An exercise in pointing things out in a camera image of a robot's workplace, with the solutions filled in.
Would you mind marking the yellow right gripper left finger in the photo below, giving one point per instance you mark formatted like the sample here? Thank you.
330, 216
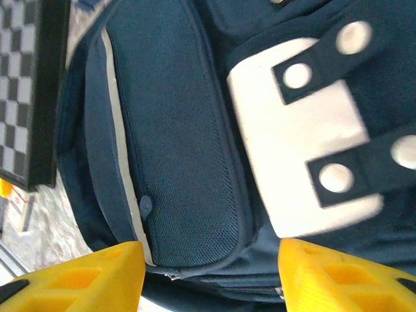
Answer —
81, 282

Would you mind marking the black grey chessboard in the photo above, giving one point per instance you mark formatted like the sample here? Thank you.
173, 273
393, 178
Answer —
19, 81

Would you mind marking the navy blue backpack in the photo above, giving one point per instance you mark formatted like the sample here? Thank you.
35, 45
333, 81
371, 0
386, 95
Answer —
178, 130

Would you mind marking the red white card box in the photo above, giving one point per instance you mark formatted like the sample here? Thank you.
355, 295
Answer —
22, 208

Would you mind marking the small yellow block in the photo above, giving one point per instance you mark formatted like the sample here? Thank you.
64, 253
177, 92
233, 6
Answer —
4, 188

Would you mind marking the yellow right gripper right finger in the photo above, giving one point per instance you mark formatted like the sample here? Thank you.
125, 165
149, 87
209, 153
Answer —
341, 286

